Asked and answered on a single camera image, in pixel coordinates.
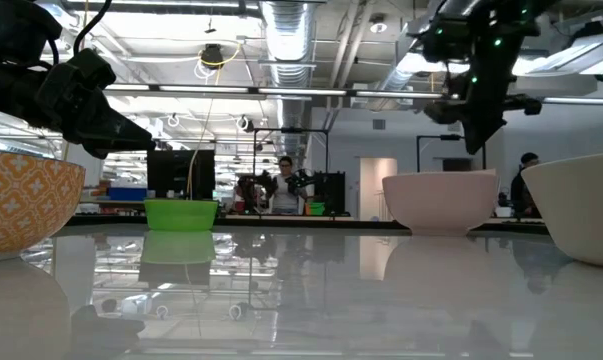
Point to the round ceiling lamp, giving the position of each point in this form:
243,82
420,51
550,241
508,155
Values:
378,27

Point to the green plastic bowl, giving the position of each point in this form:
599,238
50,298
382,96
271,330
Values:
181,215

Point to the pink bowl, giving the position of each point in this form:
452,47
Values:
441,200

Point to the black ceiling device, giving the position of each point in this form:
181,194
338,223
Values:
212,55

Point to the silver ceiling air duct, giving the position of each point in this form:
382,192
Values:
288,45

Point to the wall air vent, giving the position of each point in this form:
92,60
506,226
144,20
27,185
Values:
378,124

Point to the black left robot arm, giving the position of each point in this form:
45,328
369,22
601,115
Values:
11,75

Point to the black background cabinet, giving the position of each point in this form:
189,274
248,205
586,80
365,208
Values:
336,192

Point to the blue storage bin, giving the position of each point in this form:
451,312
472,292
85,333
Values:
127,194

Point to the cream white bowl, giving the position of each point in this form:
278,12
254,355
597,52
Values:
581,210

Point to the black monitor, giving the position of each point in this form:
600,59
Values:
171,172

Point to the black aluminium table frame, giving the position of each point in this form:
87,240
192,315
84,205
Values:
281,223

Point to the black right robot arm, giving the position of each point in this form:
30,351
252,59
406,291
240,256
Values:
486,35

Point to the black background robot arm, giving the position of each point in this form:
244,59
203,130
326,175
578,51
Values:
256,187
303,181

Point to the black background workstation frame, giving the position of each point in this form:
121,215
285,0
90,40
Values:
441,137
291,130

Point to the orange patterned bowl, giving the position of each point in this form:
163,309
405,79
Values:
21,200

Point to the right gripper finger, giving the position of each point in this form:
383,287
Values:
486,131
472,137

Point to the long ceiling light strip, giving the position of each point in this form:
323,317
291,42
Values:
206,89

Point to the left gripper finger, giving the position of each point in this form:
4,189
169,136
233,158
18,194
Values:
123,130
108,150

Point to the person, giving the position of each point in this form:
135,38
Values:
520,192
285,192

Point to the small green background container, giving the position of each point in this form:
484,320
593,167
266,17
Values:
316,208

